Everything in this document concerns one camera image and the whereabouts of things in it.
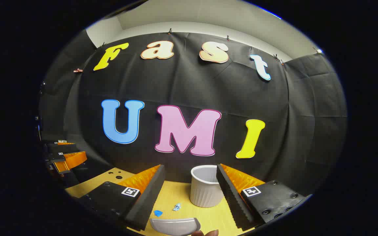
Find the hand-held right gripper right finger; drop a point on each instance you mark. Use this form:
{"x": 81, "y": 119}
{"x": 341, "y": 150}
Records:
{"x": 230, "y": 196}

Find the grey plastic dustpan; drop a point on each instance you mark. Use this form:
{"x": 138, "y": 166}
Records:
{"x": 176, "y": 226}

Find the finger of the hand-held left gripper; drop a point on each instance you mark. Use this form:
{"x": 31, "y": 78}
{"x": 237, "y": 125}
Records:
{"x": 72, "y": 160}
{"x": 62, "y": 148}

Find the light blue paper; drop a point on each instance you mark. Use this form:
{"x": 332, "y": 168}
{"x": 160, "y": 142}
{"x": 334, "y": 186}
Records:
{"x": 176, "y": 207}

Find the grey ribbed garbage bin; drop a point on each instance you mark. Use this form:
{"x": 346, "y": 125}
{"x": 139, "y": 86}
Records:
{"x": 205, "y": 193}

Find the dark blue paper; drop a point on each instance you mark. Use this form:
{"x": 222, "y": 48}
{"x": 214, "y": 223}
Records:
{"x": 158, "y": 213}

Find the wooden desktop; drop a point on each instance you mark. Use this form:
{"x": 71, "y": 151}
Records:
{"x": 176, "y": 196}

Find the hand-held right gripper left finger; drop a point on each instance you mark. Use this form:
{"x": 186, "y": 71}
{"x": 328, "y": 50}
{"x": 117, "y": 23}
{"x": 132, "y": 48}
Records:
{"x": 149, "y": 196}

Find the black backdrop cloth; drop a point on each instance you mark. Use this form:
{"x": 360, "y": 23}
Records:
{"x": 189, "y": 88}

